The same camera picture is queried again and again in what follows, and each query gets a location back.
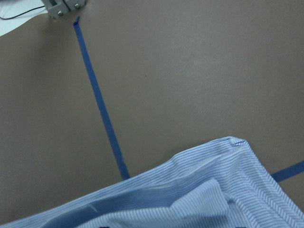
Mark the light blue striped shirt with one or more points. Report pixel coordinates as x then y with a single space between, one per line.
220 184

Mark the brown paper table cover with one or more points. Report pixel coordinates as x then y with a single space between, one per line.
174 74

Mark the aluminium frame post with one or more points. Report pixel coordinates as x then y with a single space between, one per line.
58 8

